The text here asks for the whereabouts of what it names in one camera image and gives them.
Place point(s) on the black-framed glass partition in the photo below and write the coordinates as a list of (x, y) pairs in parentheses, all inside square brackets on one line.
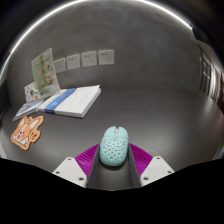
[(210, 78)]

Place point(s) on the grey striped book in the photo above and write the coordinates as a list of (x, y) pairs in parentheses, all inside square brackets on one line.
[(27, 108)]

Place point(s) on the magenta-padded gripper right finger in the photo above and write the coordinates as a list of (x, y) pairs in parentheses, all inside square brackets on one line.
[(154, 169)]

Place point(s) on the white book with blue band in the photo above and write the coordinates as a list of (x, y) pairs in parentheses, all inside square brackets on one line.
[(75, 100)]

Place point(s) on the orange corgi-shaped mouse pad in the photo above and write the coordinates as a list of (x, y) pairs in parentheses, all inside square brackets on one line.
[(26, 132)]

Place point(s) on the mint green computer mouse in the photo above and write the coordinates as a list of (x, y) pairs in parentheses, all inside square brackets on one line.
[(114, 146)]

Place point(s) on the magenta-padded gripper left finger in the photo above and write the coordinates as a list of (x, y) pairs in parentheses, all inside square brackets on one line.
[(70, 170)]

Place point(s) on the white sticker-print card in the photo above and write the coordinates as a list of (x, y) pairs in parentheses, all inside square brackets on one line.
[(30, 92)]

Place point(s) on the white ceiling light strip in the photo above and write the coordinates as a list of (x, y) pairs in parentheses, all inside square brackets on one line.
[(33, 25)]

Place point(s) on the green menu sign stand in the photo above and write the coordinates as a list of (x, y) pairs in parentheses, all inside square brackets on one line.
[(45, 73)]

